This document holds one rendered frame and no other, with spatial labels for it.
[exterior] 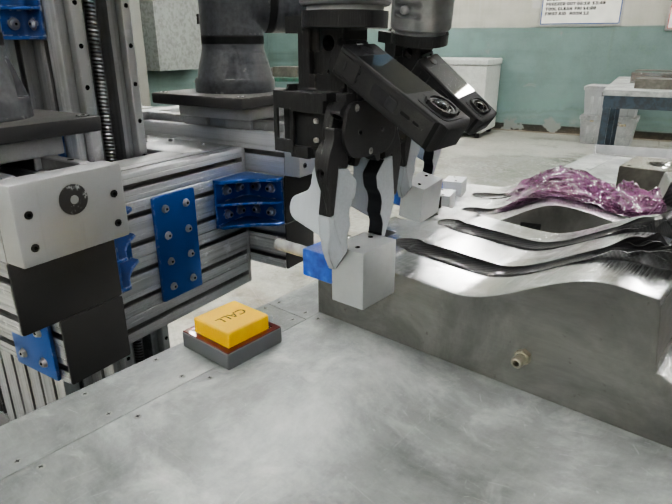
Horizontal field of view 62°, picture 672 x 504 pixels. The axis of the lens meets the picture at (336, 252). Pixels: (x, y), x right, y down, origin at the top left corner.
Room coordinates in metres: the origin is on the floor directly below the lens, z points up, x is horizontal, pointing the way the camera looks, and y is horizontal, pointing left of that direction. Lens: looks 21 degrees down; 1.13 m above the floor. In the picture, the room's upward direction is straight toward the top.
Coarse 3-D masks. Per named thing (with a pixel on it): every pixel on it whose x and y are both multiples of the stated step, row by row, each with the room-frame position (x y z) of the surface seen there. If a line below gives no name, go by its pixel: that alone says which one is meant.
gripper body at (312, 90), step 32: (288, 32) 0.51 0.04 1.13; (320, 32) 0.49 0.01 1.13; (352, 32) 0.48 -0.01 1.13; (320, 64) 0.49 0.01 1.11; (288, 96) 0.49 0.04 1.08; (320, 96) 0.46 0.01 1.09; (352, 96) 0.46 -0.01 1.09; (288, 128) 0.50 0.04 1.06; (320, 128) 0.47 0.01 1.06; (352, 128) 0.45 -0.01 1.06; (384, 128) 0.49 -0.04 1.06; (352, 160) 0.46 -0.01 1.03
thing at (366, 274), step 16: (352, 240) 0.48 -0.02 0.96; (368, 240) 0.48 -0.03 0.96; (384, 240) 0.48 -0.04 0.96; (304, 256) 0.49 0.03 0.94; (320, 256) 0.48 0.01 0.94; (352, 256) 0.45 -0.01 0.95; (368, 256) 0.45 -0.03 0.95; (384, 256) 0.47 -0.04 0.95; (304, 272) 0.49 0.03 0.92; (320, 272) 0.48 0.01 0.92; (336, 272) 0.46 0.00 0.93; (352, 272) 0.45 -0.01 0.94; (368, 272) 0.45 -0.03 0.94; (384, 272) 0.47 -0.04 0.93; (336, 288) 0.46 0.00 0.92; (352, 288) 0.45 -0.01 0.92; (368, 288) 0.45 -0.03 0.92; (384, 288) 0.47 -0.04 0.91; (352, 304) 0.45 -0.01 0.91; (368, 304) 0.45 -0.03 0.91
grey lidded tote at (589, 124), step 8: (584, 120) 6.63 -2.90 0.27; (592, 120) 6.58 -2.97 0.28; (600, 120) 6.53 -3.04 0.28; (624, 120) 6.39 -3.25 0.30; (632, 120) 6.35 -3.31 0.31; (584, 128) 6.63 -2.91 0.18; (592, 128) 6.58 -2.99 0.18; (624, 128) 6.40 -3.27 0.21; (632, 128) 6.36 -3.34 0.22; (584, 136) 6.63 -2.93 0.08; (592, 136) 6.58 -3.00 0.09; (616, 136) 6.44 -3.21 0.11; (624, 136) 6.40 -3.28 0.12; (632, 136) 6.50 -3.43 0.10; (616, 144) 6.45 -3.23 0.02; (624, 144) 6.40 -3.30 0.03
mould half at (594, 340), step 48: (432, 240) 0.68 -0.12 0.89; (480, 240) 0.68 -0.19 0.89; (432, 288) 0.54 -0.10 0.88; (480, 288) 0.53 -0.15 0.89; (528, 288) 0.48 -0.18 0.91; (576, 288) 0.45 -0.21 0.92; (624, 288) 0.43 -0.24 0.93; (384, 336) 0.58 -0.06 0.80; (432, 336) 0.54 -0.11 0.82; (480, 336) 0.50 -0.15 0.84; (528, 336) 0.47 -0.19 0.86; (576, 336) 0.45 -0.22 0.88; (624, 336) 0.42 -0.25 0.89; (528, 384) 0.47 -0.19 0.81; (576, 384) 0.44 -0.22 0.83; (624, 384) 0.42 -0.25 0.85
